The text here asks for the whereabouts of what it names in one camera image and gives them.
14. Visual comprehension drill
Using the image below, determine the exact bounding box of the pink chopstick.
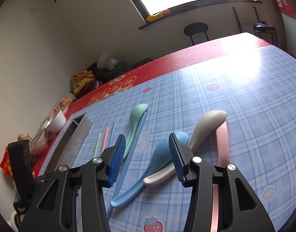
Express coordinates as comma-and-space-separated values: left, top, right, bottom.
101, 127, 110, 152

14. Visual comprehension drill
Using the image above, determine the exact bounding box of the blue spoon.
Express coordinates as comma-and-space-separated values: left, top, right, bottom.
110, 131, 190, 209

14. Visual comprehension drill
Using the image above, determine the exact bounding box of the green chopstick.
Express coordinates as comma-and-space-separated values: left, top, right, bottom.
93, 132, 101, 158

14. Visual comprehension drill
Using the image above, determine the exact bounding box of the white spoon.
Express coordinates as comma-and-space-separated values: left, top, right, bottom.
143, 110, 227, 187

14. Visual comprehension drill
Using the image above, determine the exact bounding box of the blue-grey chopstick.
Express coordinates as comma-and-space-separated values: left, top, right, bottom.
108, 122, 117, 147

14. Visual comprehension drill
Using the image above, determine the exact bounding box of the stainless steel utensil tray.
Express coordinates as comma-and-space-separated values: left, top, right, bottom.
40, 113, 93, 175

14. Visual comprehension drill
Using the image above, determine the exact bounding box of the pink spoon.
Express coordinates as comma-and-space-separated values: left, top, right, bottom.
210, 121, 230, 232

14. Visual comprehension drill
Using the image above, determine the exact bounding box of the green spoon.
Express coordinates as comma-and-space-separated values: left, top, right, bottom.
123, 103, 148, 160

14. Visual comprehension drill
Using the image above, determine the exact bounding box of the white dimpled bowl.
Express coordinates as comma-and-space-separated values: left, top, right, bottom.
45, 109, 66, 134

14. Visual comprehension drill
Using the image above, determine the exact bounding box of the red tablecloth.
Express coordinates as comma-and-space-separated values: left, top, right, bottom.
32, 32, 272, 177

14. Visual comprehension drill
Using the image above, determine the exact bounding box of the printed snack package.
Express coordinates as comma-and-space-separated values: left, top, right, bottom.
46, 93, 76, 120

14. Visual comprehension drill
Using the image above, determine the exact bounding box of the blue plaid table mat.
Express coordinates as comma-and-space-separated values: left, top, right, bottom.
73, 46, 296, 231

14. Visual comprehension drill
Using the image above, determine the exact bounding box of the clear plastic bag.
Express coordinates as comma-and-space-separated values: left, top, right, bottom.
97, 51, 119, 71

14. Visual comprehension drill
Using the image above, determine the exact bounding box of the black round-back chair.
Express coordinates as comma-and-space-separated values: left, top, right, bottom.
184, 22, 209, 46

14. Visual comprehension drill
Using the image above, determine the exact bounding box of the yellow toy on windowsill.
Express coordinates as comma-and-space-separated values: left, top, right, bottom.
145, 9, 171, 23

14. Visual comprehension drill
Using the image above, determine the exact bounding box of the black appliance near wall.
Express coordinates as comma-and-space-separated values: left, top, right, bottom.
253, 20, 277, 46

